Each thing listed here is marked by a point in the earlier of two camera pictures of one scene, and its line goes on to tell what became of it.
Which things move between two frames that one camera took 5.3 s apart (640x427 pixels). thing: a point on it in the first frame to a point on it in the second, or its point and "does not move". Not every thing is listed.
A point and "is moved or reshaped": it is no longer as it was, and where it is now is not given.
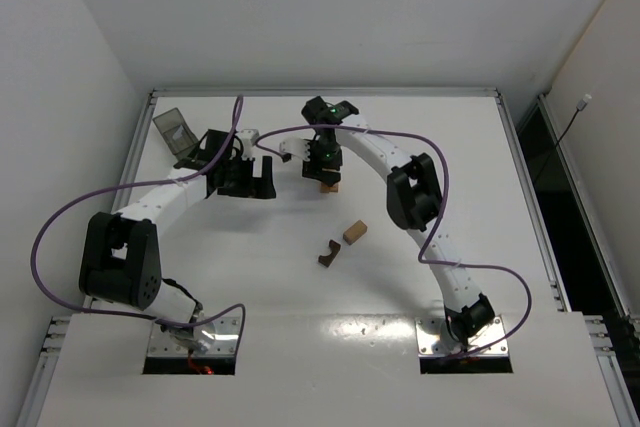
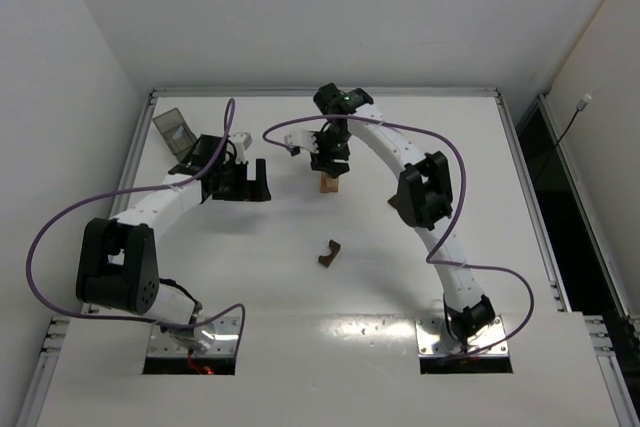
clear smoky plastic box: [175, 132] does not move
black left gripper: [248, 187] does not move
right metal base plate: [429, 339] does not move
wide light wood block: [355, 232] is moved or reshaped
